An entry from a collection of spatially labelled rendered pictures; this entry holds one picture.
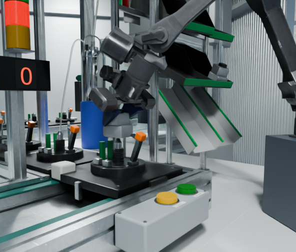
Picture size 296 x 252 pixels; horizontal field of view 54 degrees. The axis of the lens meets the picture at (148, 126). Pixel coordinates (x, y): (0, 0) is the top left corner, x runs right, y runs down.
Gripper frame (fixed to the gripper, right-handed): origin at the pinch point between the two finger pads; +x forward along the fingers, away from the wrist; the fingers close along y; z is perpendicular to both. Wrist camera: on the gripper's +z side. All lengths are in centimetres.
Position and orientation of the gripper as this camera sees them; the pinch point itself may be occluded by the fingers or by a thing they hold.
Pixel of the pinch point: (116, 114)
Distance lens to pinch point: 74.5
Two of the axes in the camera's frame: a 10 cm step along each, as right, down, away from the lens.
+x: -4.8, 7.5, 4.6
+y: -6.2, 0.8, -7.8
